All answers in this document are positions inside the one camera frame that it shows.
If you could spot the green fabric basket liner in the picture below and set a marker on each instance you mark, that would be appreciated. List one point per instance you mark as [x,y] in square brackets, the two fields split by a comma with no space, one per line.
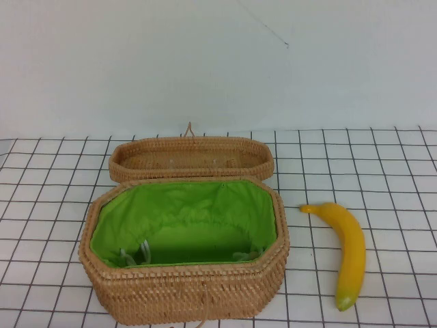
[191,239]

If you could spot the woven rattan basket lid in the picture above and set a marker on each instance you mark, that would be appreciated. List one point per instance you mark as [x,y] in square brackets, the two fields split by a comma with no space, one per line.
[191,143]

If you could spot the yellow plastic banana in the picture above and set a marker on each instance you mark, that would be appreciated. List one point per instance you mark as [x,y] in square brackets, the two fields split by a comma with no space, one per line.
[350,246]

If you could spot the white grid-pattern tablecloth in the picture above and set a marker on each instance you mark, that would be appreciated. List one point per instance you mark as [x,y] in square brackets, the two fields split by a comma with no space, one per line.
[51,205]

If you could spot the woven rattan basket body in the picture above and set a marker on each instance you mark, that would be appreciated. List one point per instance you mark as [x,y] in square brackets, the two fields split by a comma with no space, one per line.
[170,294]

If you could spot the rattan lid loop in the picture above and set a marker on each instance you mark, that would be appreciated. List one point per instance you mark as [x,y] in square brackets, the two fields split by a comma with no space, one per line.
[186,130]

